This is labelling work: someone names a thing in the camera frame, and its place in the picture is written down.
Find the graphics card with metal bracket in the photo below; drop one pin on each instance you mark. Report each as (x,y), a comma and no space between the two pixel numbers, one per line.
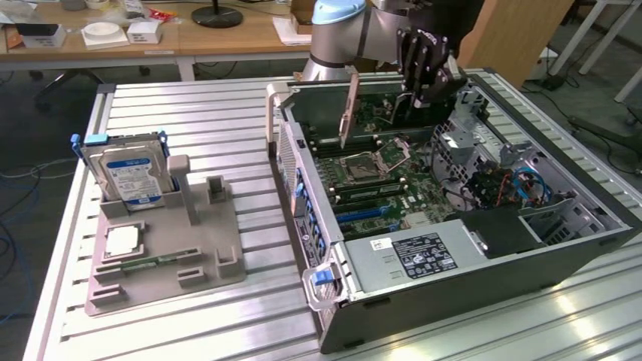
(380,109)

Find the white papers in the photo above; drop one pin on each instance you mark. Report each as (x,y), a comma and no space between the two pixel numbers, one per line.
(291,35)

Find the hard disk in blue caddy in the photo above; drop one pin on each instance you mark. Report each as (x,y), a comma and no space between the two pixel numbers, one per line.
(129,176)

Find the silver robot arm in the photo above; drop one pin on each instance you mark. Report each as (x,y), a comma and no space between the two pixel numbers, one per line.
(331,37)

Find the blue case latch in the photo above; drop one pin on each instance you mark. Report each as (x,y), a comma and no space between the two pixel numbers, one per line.
(322,279)

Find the cpu socket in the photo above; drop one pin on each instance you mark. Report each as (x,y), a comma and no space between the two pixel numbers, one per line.
(358,167)

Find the blue expansion slot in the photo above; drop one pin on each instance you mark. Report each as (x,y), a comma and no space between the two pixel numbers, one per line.
(363,214)

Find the white box with black lid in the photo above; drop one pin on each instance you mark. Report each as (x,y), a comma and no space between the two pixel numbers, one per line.
(43,39)

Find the metal socket cover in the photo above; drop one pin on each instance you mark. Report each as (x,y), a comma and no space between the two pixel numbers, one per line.
(396,154)

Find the silver cpu chip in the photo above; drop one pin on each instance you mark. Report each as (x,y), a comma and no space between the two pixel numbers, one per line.
(123,242)

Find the grey power supply unit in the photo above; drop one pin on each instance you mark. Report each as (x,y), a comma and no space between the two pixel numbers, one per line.
(371,263)

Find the grey cup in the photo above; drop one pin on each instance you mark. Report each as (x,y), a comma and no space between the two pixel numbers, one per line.
(73,4)

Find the wooden desk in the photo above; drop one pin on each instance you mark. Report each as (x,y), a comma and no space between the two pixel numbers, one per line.
(226,41)

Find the metal disk bay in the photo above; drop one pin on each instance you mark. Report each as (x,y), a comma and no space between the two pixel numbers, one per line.
(458,146)

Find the wooden cabinet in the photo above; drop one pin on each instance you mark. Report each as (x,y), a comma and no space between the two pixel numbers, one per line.
(511,37)

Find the open grey pc case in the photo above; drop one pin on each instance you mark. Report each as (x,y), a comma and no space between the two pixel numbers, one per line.
(451,308)

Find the cardboard box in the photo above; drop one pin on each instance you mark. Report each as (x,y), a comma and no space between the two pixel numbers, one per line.
(300,15)

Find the black plastic shroud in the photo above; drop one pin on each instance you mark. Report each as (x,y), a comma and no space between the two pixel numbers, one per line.
(502,233)

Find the black power adapter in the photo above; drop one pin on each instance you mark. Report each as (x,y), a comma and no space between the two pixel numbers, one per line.
(551,82)

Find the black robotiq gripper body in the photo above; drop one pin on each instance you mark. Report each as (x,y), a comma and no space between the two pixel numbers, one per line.
(440,15)

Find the green motherboard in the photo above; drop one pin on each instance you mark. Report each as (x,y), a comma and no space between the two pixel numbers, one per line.
(416,195)

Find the red packet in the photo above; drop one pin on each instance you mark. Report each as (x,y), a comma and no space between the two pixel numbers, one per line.
(163,16)

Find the grey parts rack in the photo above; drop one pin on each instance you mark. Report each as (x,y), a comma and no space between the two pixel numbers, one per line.
(149,289)

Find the black round lamp base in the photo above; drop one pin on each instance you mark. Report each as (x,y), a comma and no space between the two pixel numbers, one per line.
(218,19)

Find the green ram stick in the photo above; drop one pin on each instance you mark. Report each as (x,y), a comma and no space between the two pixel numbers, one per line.
(149,262)

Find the small white labelled box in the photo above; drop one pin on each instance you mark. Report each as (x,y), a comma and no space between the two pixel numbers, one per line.
(144,33)

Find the black chair base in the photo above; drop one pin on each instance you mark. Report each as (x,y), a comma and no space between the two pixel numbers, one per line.
(60,80)

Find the white table frame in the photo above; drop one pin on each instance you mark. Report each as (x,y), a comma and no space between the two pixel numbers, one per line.
(590,56)

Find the installed ram stick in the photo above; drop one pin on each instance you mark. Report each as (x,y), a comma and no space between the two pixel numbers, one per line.
(371,192)

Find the blue card retention clip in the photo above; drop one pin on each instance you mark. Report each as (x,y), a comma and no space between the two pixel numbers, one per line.
(300,184)
(308,208)
(315,230)
(322,250)

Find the black floor stand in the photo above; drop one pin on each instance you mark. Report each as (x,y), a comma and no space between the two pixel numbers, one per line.
(602,129)

